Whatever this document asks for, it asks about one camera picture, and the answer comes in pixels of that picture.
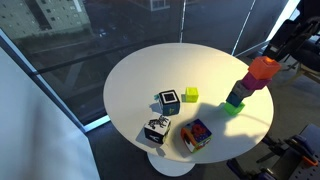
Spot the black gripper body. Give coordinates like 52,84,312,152
278,18,318,51

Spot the orange hollow plastic block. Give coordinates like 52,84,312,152
247,55,282,81

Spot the magenta plastic block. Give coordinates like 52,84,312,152
240,71,272,92

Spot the grey plastic block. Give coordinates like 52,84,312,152
231,79,256,100

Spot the blue plastic block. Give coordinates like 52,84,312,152
225,91,246,108

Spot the green plastic block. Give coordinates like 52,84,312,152
223,101,246,117

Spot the small yellow-green plastic block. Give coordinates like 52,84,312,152
184,86,200,103

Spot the blue orange bar clamp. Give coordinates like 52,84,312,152
287,133,320,168

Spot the purple colourful soft cube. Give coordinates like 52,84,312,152
180,118,213,154

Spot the teal black-square soft cube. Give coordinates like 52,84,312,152
157,88,181,117

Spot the black white checkered soft cube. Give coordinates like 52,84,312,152
143,114,172,145

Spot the pale green building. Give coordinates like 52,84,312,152
0,0,92,40

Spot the purple handled clamp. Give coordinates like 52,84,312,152
226,158,278,180

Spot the white table pedestal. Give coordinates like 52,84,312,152
146,151,196,178

